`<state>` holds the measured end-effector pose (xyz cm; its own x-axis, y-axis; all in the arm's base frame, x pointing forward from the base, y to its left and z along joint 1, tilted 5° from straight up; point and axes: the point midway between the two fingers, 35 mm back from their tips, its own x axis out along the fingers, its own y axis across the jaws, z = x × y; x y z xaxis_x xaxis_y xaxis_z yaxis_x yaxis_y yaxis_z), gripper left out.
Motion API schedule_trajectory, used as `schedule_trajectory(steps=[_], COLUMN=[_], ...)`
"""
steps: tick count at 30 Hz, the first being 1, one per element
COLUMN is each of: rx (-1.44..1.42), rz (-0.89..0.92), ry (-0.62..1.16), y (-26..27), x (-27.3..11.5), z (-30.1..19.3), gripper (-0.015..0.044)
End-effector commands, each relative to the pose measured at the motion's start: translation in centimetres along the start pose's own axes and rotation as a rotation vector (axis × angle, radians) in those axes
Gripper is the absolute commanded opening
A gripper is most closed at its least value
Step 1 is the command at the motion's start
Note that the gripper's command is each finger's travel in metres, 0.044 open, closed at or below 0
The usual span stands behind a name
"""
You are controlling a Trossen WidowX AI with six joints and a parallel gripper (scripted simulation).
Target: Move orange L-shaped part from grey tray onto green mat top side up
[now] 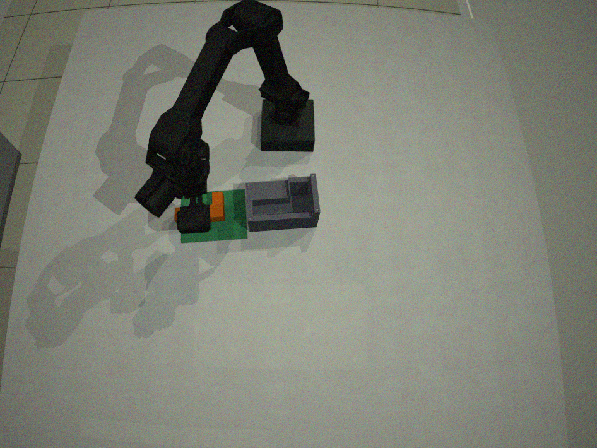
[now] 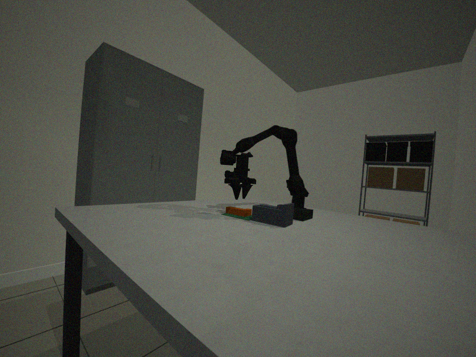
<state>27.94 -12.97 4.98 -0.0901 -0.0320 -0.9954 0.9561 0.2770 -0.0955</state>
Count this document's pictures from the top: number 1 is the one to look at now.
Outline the orange l-shaped part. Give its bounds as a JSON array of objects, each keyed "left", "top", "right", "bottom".
[{"left": 175, "top": 192, "right": 225, "bottom": 223}]

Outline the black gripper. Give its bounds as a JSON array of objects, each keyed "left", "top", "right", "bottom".
[{"left": 177, "top": 143, "right": 211, "bottom": 234}]

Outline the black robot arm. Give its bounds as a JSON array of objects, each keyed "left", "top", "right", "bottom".
[{"left": 135, "top": 0, "right": 309, "bottom": 217}]

